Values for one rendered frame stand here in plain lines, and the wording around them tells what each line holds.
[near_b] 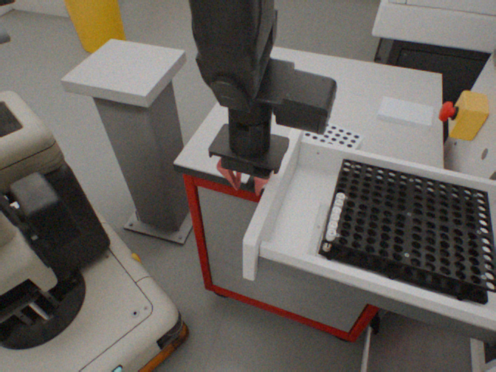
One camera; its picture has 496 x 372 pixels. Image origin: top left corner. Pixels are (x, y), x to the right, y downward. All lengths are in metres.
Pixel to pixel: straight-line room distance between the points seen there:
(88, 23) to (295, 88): 2.68
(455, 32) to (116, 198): 1.52
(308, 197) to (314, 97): 0.28
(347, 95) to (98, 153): 1.47
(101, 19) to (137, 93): 1.96
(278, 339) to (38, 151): 0.99
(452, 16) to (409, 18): 0.11
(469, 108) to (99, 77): 0.95
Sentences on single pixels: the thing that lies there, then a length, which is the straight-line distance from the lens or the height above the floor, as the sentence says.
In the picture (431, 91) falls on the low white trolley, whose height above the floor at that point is 0.76.
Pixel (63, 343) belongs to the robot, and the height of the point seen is 0.28.
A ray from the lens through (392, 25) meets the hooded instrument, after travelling 1.26.
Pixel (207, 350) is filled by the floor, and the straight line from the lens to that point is 1.36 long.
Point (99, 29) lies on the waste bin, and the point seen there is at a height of 0.19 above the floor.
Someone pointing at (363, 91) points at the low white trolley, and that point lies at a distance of 1.06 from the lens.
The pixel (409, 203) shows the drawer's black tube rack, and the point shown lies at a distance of 0.58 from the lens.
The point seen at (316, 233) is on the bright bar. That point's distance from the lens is 0.56.
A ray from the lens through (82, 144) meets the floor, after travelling 2.20.
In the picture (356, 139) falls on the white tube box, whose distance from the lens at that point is 0.82.
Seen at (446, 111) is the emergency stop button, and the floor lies 0.89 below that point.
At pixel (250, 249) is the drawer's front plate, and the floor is 0.91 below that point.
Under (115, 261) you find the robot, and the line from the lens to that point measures 1.25.
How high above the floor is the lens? 1.30
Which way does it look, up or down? 49 degrees down
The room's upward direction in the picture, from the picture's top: straight up
